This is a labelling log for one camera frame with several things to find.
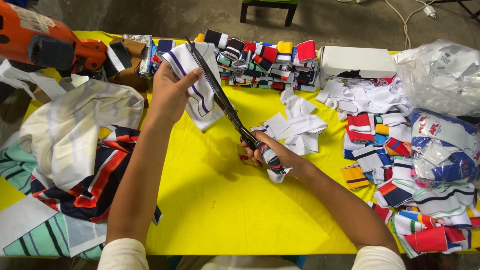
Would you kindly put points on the navy orange striped fabric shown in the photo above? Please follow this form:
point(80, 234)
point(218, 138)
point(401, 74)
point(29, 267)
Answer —
point(97, 180)

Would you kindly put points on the person's left hand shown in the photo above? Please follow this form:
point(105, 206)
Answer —
point(167, 97)

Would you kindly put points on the mint green striped fabric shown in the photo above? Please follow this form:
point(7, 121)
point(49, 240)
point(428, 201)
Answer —
point(15, 165)

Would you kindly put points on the heap of white cut scraps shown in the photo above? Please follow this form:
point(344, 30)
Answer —
point(300, 127)

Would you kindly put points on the brown fabric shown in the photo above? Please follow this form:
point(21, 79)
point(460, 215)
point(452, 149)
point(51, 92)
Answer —
point(133, 75)

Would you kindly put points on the yellow table cloth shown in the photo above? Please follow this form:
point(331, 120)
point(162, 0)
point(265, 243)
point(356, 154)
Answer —
point(225, 210)

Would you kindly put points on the cream plaid fabric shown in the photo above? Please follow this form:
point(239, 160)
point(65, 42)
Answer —
point(75, 127)

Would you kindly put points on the person's right fingers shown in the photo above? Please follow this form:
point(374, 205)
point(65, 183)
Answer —
point(250, 152)

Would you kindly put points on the heap of colourful striped pieces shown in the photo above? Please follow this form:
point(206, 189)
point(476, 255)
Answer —
point(397, 187)

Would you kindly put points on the white and mint striped fabric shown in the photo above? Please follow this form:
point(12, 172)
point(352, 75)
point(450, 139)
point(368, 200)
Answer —
point(41, 232)

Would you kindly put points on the clear plastic bag of fabric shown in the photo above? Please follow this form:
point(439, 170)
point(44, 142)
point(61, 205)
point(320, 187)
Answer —
point(438, 75)

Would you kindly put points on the black white striped fabric piece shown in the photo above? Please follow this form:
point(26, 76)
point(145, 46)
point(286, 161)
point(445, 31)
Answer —
point(117, 58)

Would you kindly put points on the white cloth strip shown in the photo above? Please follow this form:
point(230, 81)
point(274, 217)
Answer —
point(37, 80)

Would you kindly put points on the black metal stand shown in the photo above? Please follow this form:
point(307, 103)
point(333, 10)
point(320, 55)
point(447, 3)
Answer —
point(465, 5)

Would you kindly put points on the heap of white fabric pieces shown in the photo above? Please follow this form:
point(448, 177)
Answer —
point(371, 95)

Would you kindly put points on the orange fabric cutting machine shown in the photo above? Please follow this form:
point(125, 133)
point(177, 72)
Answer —
point(22, 33)

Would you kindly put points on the black stool with green seat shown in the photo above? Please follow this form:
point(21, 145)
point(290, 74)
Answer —
point(268, 4)

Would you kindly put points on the stack of folded striped strips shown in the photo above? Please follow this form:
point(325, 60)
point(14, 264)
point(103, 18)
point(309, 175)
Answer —
point(262, 63)

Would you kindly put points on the grey printed packet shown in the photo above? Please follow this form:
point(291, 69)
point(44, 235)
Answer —
point(144, 52)

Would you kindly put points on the small red scrap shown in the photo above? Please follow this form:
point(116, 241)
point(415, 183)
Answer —
point(243, 158)

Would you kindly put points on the person's right hand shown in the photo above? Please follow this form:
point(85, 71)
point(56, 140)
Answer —
point(287, 159)

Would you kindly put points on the bag of blue white labels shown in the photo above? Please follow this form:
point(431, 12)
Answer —
point(442, 146)

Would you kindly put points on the white cardboard box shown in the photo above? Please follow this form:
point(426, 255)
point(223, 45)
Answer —
point(356, 60)

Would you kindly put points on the person's cream shirt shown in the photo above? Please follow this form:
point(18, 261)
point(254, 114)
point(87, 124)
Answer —
point(123, 257)

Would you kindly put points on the white purple-striped fabric piece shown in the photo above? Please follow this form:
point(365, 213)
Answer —
point(180, 56)

